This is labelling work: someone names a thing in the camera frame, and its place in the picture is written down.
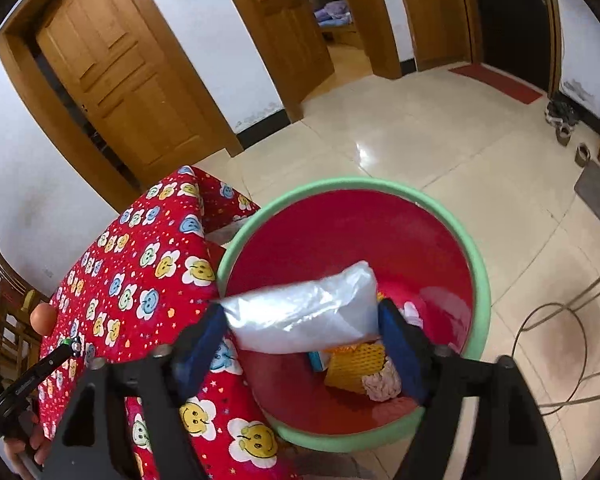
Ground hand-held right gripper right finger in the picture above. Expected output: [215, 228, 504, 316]
[377, 298, 563, 480]

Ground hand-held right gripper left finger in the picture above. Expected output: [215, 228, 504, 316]
[42, 302, 229, 480]

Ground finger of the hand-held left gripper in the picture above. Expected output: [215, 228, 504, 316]
[0, 342, 76, 413]

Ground white tissue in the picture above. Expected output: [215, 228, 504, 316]
[362, 360, 403, 402]

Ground yellow foam fruit net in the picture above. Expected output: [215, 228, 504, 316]
[324, 342, 387, 395]

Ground white and blue carton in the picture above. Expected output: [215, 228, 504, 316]
[307, 350, 333, 373]

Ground clear plastic bag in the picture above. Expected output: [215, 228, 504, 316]
[214, 260, 381, 353]

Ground red basin with green rim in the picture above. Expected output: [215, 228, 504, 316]
[216, 176, 492, 453]

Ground person's left hand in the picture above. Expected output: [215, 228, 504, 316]
[2, 410, 48, 476]

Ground red apple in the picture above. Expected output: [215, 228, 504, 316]
[32, 302, 57, 335]

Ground wooden chair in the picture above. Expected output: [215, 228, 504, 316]
[0, 245, 48, 361]

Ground red floral tablecloth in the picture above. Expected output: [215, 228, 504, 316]
[32, 165, 301, 480]

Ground red doormat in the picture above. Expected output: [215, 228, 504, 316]
[448, 63, 544, 106]

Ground closed wooden door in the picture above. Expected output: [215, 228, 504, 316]
[0, 0, 243, 211]

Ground dark shoes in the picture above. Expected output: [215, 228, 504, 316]
[545, 100, 581, 126]

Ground open wooden door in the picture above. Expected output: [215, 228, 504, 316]
[212, 0, 336, 123]

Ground low wooden cabinet door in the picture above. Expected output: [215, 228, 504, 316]
[396, 0, 481, 72]

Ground bed with blue bedding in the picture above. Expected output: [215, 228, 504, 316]
[312, 0, 353, 28]

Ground dark entrance door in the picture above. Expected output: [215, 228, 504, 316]
[467, 0, 563, 96]

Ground metal wire frame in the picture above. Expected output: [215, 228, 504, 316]
[511, 265, 600, 411]

